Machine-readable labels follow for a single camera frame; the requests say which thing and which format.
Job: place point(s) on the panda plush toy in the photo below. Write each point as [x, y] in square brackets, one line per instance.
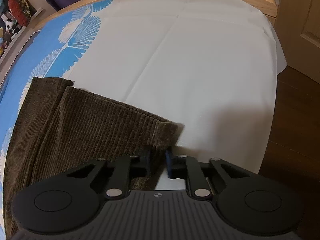
[12, 26]

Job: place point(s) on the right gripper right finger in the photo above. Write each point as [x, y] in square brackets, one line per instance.
[244, 200]

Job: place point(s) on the dark brown corduroy pants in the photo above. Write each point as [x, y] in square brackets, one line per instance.
[60, 127]

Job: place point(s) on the wooden door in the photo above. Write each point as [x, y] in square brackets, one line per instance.
[297, 26]

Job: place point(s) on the blue white patterned bedsheet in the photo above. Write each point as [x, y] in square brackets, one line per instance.
[222, 112]

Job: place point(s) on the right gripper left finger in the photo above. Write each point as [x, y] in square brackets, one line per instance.
[71, 199]

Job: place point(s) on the yellow plush toy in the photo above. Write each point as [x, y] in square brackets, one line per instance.
[4, 40]

